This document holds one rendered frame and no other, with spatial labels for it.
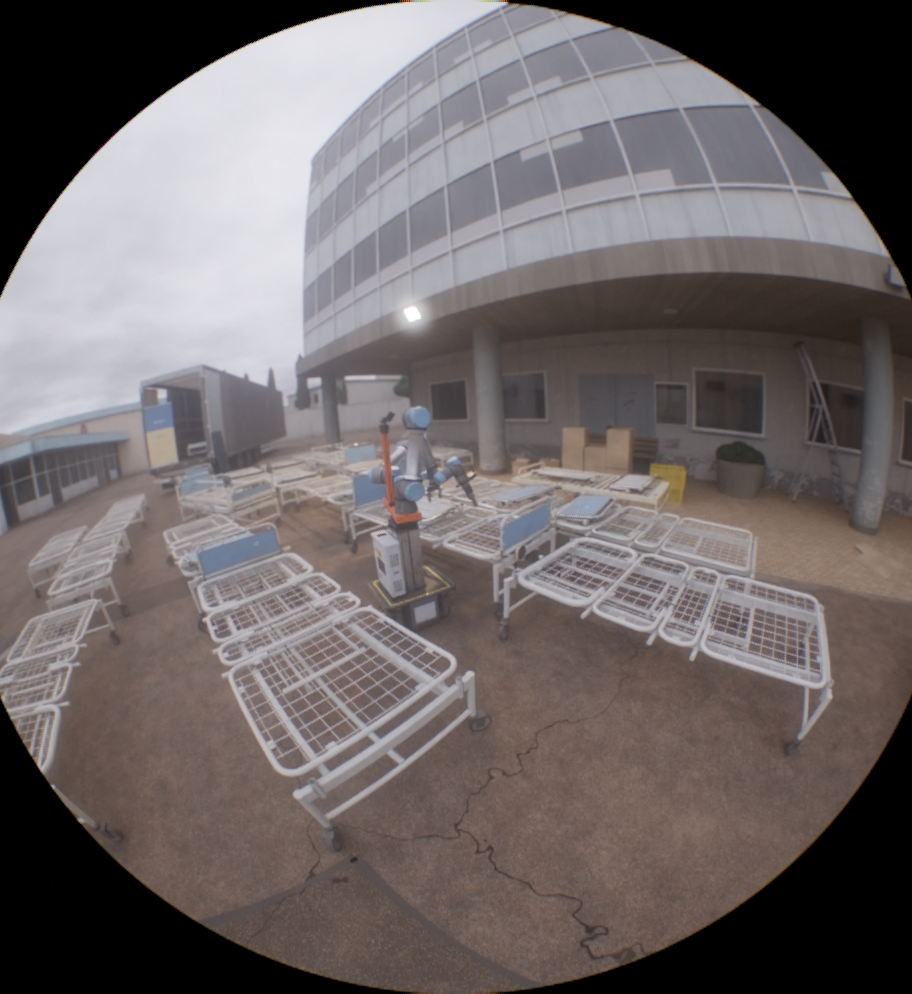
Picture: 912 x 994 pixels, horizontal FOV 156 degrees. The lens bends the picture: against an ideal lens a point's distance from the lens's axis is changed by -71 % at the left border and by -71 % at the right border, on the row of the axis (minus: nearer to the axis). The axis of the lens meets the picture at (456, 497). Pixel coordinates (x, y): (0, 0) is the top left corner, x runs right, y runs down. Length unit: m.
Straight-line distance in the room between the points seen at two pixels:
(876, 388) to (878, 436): 0.71
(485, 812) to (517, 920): 0.54
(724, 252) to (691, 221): 0.86
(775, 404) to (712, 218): 4.10
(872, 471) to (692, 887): 5.91
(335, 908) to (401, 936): 0.26
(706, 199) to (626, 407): 4.96
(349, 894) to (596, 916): 0.89
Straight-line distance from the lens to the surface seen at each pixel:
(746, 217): 5.72
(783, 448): 8.16
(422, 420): 1.88
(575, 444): 5.97
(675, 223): 5.62
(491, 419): 7.25
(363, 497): 3.87
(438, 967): 1.55
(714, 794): 1.90
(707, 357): 8.01
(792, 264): 5.10
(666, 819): 1.76
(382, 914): 1.58
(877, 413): 6.56
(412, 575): 2.42
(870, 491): 6.61
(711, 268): 4.88
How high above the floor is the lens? 1.54
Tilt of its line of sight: 15 degrees down
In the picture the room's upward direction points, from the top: 4 degrees counter-clockwise
